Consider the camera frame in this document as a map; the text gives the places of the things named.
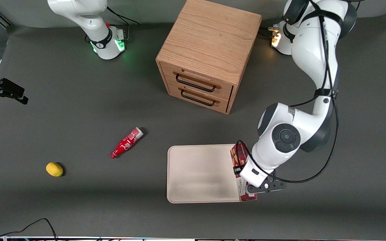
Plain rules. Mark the red cookie box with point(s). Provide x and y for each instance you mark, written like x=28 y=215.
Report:
x=236 y=154

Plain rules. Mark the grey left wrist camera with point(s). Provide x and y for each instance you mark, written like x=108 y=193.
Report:
x=270 y=186

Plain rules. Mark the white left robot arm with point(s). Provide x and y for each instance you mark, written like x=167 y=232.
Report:
x=313 y=50

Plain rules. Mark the dark grey table mat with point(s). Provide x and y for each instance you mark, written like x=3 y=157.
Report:
x=79 y=201

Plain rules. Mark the yellow lemon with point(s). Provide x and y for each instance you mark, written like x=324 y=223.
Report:
x=54 y=169

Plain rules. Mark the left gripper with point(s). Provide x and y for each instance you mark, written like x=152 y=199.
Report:
x=235 y=170

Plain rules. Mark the red cola bottle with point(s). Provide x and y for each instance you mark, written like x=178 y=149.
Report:
x=126 y=143

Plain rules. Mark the wooden drawer cabinet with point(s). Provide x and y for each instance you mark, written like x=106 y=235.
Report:
x=209 y=40

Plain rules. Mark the beige plastic tray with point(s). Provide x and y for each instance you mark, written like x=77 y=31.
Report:
x=199 y=174

